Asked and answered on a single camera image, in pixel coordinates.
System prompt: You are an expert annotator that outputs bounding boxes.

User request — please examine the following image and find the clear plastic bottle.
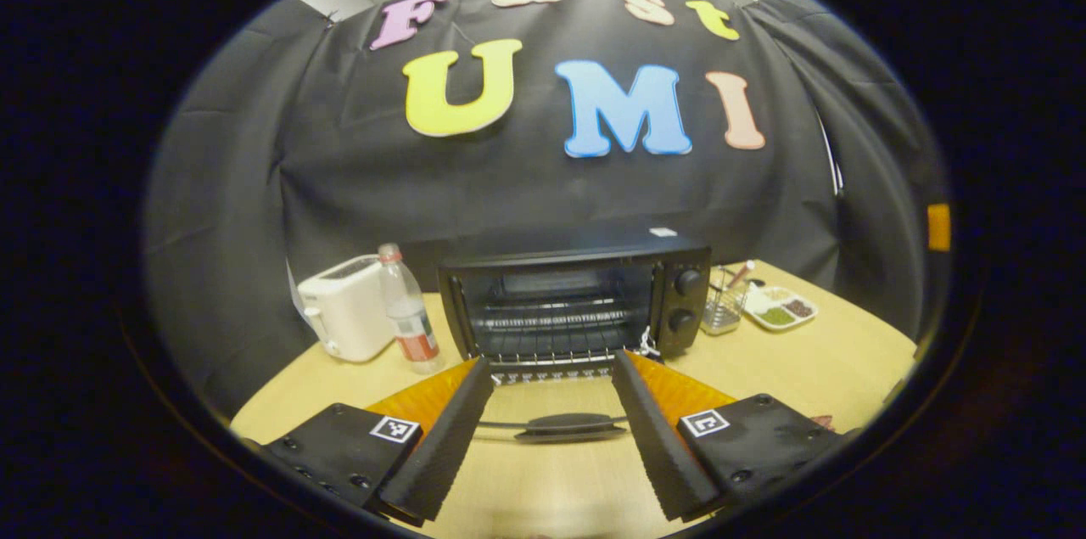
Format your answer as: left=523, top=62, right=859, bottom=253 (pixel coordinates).
left=378, top=243, right=445, bottom=375

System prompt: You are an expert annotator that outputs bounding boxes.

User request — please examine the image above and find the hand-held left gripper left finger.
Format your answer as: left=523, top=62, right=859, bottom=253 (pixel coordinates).
left=250, top=357, right=495, bottom=523

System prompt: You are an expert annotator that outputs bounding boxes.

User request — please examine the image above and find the metal wire basket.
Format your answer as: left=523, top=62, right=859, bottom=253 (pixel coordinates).
left=701, top=263, right=756, bottom=336

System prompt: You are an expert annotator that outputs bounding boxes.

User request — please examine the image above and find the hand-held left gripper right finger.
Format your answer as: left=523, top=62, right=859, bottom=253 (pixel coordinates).
left=613, top=350, right=849, bottom=523

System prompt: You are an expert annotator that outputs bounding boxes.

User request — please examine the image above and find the black electric oven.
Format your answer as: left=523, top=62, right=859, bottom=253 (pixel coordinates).
left=437, top=225, right=714, bottom=445

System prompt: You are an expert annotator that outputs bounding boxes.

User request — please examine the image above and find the white toaster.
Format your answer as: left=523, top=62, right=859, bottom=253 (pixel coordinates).
left=297, top=255, right=395, bottom=363

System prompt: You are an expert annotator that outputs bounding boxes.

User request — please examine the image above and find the black backdrop cloth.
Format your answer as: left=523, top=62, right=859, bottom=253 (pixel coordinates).
left=144, top=0, right=951, bottom=421

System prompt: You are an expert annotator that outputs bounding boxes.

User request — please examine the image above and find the white divided plate with beans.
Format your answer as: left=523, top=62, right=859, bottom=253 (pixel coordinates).
left=744, top=284, right=820, bottom=332

